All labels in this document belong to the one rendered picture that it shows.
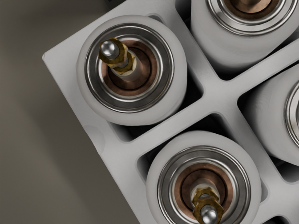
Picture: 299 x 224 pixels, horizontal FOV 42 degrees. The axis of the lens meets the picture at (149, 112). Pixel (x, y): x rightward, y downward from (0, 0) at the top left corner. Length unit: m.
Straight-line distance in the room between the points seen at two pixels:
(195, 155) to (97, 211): 0.31
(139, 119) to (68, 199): 0.31
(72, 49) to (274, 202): 0.25
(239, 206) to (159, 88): 0.11
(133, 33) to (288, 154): 0.16
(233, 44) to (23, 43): 0.38
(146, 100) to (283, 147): 0.12
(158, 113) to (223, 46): 0.08
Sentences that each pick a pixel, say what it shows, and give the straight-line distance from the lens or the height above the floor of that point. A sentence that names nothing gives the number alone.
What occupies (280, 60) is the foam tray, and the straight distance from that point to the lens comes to 0.41.
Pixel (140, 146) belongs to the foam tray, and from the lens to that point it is 0.40.
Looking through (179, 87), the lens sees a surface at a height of 0.25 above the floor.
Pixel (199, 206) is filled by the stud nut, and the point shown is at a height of 0.33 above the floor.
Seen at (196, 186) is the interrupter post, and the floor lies 0.28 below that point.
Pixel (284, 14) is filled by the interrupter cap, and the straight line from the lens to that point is 0.34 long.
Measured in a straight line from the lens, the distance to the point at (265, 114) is 0.35.
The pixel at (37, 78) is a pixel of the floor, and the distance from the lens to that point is 0.62.
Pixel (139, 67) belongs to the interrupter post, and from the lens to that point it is 0.31.
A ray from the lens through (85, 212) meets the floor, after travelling 0.61.
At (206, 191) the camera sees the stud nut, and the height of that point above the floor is 0.29.
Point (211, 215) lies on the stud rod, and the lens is 0.24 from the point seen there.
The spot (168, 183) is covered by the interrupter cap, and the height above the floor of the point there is 0.25.
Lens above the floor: 0.57
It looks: 84 degrees down
